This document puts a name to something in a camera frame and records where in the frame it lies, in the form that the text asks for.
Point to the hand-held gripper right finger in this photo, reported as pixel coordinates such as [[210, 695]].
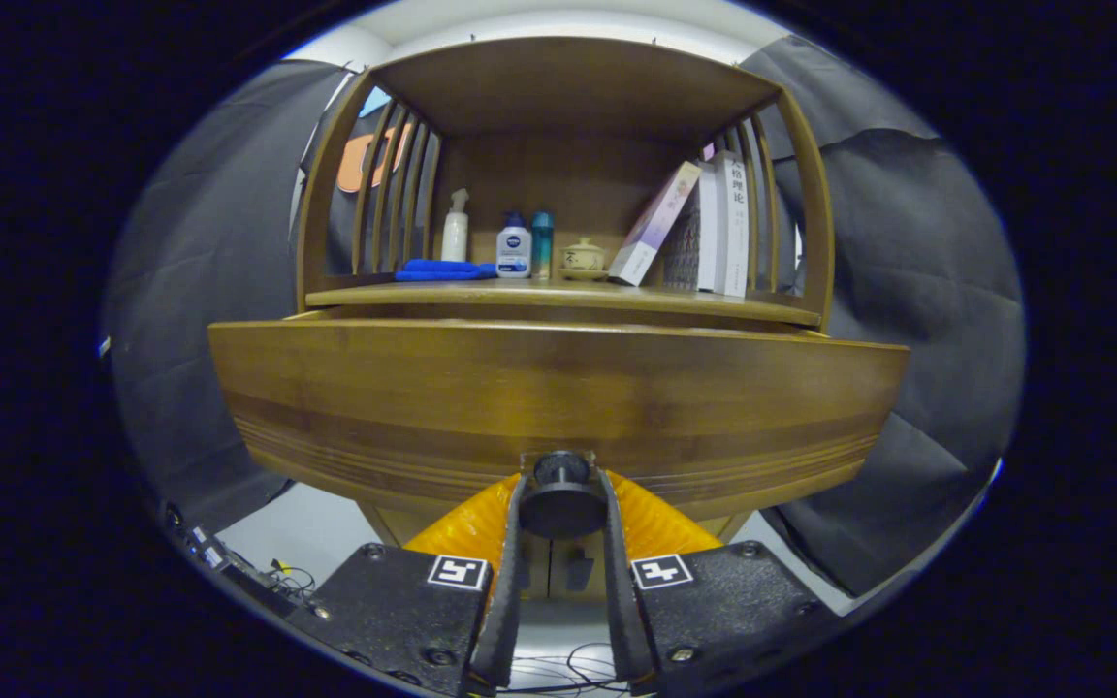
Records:
[[723, 611]]

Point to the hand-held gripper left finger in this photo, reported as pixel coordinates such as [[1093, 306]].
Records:
[[403, 611]]

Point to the black round drawer knob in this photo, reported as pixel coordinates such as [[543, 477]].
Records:
[[562, 509]]

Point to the wooden drawer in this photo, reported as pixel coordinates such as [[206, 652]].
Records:
[[558, 388]]

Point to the wooden cabinet door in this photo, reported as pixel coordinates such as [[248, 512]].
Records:
[[537, 570], [580, 570]]

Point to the wooden cabinet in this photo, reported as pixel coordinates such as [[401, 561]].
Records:
[[568, 174]]

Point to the blue folded cloth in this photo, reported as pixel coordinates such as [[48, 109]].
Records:
[[442, 270]]

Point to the white lotion bottle blue cap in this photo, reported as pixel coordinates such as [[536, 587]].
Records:
[[514, 252]]

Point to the white spray bottle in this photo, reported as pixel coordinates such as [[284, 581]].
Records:
[[455, 237]]

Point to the beige lidded teacup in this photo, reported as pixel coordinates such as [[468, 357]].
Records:
[[584, 260]]

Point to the white book black lettered spine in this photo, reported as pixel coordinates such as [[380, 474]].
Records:
[[735, 233]]

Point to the plain white book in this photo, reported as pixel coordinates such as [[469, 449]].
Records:
[[711, 233]]

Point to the slim teal bottle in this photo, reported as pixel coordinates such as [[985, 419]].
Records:
[[542, 247]]

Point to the purple and white book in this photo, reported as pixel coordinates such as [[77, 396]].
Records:
[[654, 228]]

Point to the black backdrop cloth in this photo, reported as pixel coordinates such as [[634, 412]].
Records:
[[209, 242]]

